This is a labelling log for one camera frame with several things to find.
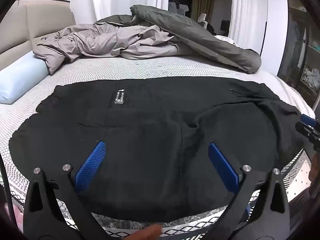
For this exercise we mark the white office chair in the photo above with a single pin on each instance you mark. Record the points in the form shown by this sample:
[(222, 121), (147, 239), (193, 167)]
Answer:
[(202, 20)]

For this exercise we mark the beige padded headboard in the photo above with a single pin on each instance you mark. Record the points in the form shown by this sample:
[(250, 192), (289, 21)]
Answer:
[(45, 22)]

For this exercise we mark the black pants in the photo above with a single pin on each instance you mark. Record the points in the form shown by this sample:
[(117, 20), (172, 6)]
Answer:
[(150, 130)]

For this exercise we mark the light grey crumpled blanket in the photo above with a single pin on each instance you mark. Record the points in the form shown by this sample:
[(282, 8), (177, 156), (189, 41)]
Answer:
[(100, 40)]

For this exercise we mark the dark open wardrobe shelf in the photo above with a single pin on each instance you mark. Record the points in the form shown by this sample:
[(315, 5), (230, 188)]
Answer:
[(297, 55)]

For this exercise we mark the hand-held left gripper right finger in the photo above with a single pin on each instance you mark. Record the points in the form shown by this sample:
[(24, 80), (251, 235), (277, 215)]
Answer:
[(222, 167)]

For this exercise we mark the person's right hand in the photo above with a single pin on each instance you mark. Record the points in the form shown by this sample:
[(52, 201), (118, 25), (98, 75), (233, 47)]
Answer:
[(313, 173)]

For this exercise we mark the white honeycomb mattress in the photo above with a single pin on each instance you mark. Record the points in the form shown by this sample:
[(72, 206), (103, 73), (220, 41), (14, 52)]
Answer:
[(150, 67)]

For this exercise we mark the dark grey duvet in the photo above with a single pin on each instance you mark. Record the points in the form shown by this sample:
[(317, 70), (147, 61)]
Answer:
[(187, 30)]

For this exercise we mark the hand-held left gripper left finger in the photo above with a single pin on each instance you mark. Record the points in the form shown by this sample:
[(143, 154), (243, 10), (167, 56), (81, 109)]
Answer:
[(90, 165)]

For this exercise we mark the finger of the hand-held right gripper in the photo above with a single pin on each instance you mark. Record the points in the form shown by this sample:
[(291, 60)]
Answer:
[(308, 120)]

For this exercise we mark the light blue pillow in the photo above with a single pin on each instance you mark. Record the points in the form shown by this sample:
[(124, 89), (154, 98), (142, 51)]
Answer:
[(20, 77)]

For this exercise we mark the olive curtain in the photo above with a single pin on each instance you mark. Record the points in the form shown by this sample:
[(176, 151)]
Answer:
[(202, 0)]

